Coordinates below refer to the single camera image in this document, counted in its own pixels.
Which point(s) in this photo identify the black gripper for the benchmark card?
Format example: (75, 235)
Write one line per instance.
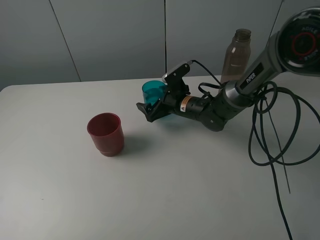
(163, 107)

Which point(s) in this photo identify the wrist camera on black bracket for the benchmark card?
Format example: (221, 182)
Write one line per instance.
(174, 78)

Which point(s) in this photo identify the red plastic cup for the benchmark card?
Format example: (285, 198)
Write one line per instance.
(106, 132)

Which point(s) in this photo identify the transparent grey plastic bottle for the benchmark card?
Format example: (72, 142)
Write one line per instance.
(236, 56)

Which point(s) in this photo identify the teal translucent plastic cup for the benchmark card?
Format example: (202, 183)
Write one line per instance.
(153, 90)

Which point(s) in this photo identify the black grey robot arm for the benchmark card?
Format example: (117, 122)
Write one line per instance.
(294, 48)

